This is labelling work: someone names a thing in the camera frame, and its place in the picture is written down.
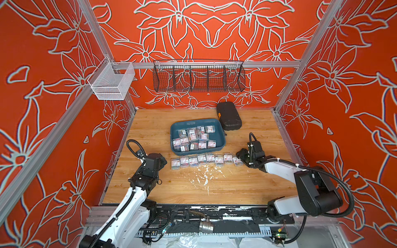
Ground blue plastic storage tray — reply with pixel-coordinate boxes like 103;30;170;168
170;118;226;156

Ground removed paper clip box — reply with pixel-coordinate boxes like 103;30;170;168
223;153;233;164
180;156;190;168
171;158;181;170
233;157;244;166
189;156;198;167
206;153;215;164
197;154;207;165

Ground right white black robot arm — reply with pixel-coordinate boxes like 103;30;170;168
236;132;355;223

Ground black tool case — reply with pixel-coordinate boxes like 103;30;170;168
216;101;243;131

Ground white wire wall basket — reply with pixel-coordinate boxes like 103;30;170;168
87;56;135;100

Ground black wire wall basket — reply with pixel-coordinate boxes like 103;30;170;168
153;59;246;93

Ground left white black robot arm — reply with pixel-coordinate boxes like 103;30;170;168
79;139;171;248

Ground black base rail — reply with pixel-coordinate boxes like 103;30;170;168
130;204;295;235

